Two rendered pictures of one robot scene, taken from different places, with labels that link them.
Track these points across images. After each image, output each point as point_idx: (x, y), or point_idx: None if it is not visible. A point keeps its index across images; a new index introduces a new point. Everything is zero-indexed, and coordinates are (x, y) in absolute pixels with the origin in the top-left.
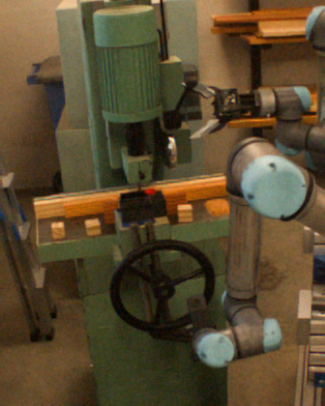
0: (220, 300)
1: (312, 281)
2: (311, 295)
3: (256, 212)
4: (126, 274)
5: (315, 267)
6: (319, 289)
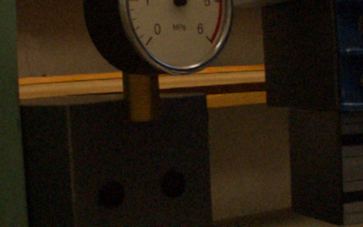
0: None
1: (337, 137)
2: (341, 203)
3: None
4: None
5: (351, 49)
6: None
